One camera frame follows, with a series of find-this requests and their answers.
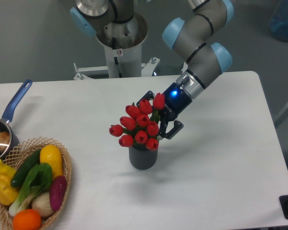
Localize orange fruit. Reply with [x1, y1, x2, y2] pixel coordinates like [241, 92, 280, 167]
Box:
[12, 209, 42, 230]

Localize dark grey ribbed vase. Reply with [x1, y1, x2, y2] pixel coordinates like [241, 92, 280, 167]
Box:
[128, 133, 159, 171]

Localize blue translucent container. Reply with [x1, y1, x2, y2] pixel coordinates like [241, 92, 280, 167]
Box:
[268, 0, 288, 42]

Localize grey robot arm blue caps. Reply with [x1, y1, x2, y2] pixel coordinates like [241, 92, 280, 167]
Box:
[70, 0, 234, 139]

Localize green bok choy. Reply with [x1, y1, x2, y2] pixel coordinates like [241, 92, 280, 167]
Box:
[9, 163, 52, 217]

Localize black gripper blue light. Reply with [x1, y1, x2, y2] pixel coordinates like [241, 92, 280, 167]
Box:
[136, 82, 192, 140]

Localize red tulip bouquet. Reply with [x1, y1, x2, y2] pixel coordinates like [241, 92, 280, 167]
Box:
[109, 93, 165, 150]

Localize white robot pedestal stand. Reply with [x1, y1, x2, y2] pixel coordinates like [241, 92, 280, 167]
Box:
[74, 46, 187, 80]

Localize blue handled saucepan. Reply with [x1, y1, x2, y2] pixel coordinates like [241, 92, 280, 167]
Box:
[0, 80, 33, 160]

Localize brown bread roll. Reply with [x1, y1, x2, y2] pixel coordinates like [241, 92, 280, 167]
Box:
[0, 132, 10, 152]

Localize green cucumber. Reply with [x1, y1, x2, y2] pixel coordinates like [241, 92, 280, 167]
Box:
[10, 149, 42, 187]

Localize yellow squash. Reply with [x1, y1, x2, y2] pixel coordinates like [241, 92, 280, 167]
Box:
[40, 145, 63, 180]

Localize purple sweet potato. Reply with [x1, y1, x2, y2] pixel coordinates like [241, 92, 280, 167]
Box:
[49, 175, 67, 211]

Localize yellow bell pepper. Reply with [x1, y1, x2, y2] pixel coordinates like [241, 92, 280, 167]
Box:
[0, 159, 19, 206]

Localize beige onion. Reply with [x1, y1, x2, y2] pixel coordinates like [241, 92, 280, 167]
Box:
[32, 192, 54, 218]

